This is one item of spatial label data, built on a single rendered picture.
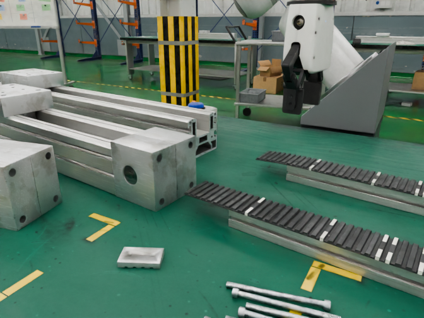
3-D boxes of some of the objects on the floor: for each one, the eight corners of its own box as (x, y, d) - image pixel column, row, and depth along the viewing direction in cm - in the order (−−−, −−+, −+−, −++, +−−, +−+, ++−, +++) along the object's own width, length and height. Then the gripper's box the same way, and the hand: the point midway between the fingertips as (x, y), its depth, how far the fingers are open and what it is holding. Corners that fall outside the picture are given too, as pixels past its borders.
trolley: (324, 121, 399) (335, 25, 362) (323, 135, 350) (336, 26, 313) (235, 114, 428) (238, 25, 391) (223, 126, 379) (224, 26, 342)
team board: (-25, 91, 570) (-58, -47, 499) (-3, 86, 616) (-30, -41, 545) (61, 94, 546) (38, -51, 476) (77, 88, 592) (59, -44, 521)
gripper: (308, -1, 62) (300, 98, 69) (264, -8, 49) (257, 115, 55) (353, -3, 58) (339, 102, 65) (317, -11, 45) (303, 123, 51)
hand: (302, 101), depth 60 cm, fingers open, 8 cm apart
